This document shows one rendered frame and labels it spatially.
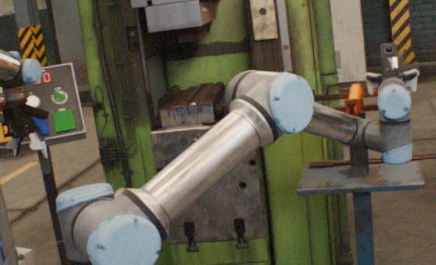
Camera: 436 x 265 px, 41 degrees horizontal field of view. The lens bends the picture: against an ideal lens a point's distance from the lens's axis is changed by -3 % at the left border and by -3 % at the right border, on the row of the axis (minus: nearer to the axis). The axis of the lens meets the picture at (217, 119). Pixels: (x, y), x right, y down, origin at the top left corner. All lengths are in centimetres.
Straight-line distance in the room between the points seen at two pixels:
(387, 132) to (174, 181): 59
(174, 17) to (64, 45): 704
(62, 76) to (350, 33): 549
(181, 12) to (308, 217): 96
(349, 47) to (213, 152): 636
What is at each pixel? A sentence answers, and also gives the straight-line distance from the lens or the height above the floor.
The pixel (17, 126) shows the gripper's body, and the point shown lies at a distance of 197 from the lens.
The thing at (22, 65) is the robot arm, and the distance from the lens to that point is 179.
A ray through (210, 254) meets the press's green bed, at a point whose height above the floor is 41.
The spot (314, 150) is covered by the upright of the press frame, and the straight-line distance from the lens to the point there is 239.
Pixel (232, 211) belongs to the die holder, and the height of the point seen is 58.
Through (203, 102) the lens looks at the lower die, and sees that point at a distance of 222.
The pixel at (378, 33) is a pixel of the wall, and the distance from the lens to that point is 803.
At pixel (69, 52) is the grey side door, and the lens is 915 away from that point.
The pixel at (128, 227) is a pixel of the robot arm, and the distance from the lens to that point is 103.
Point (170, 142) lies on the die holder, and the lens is 221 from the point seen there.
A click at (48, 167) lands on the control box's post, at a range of 233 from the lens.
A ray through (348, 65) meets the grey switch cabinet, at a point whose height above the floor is 31.
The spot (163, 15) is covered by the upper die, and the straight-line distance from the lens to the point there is 220.
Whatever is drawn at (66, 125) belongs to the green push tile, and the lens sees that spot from 218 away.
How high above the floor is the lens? 139
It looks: 12 degrees down
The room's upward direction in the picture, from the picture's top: 7 degrees counter-clockwise
